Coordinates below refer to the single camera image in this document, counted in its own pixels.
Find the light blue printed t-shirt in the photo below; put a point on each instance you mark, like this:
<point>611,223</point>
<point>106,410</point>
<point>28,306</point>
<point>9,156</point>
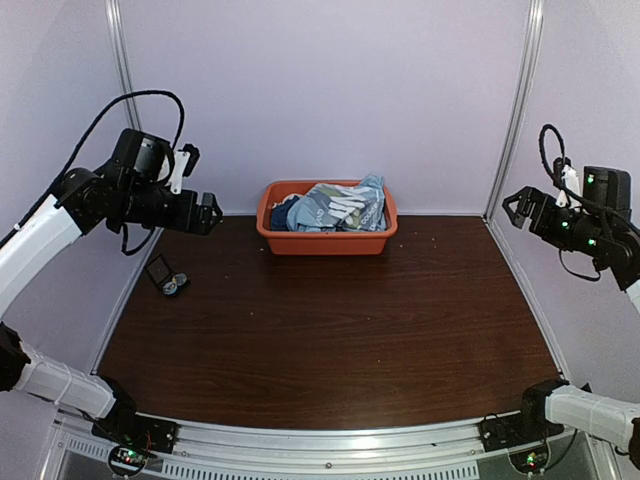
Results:
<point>329,207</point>

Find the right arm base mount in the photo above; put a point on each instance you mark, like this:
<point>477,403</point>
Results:
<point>511,430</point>

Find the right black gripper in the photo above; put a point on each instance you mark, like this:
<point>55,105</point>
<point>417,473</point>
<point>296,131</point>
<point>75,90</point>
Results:
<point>543,201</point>

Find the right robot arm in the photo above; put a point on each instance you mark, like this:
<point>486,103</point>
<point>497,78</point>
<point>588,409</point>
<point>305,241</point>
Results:
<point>595,223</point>

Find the orange plastic basin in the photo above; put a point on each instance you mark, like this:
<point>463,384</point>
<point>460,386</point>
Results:
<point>325,243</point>

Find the right aluminium corner post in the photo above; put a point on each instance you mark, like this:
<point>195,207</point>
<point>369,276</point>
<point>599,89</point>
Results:
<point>528,64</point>

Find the aluminium corner post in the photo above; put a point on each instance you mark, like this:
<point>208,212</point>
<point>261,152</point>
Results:
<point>528,64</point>
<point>118,44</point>

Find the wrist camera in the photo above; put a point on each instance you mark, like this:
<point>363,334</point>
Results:
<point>569,178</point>
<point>185,161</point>

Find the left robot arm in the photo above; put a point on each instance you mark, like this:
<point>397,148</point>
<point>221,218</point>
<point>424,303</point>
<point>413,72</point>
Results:
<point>140,184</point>

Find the painted round brooch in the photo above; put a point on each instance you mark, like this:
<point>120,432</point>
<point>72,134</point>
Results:
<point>180,279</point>

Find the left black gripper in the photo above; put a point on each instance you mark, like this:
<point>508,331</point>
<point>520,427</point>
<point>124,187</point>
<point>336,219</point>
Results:
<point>201,224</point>

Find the aluminium front rail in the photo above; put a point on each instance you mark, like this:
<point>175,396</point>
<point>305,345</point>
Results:
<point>451,450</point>

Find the black open brooch case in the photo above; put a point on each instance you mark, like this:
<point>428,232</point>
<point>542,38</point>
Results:
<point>160,272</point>

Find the dark blue garment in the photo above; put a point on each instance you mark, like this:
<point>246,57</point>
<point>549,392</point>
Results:
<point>279,213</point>

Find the left aluminium corner post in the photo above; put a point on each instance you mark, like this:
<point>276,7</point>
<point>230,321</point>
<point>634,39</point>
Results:
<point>118,44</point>

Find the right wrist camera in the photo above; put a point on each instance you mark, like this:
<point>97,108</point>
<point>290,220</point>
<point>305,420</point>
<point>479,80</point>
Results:
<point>569,178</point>

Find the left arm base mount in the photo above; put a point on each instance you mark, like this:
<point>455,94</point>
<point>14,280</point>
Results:
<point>142,433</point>

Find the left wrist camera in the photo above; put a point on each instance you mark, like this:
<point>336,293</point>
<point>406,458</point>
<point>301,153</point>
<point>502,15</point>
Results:
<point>185,161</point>

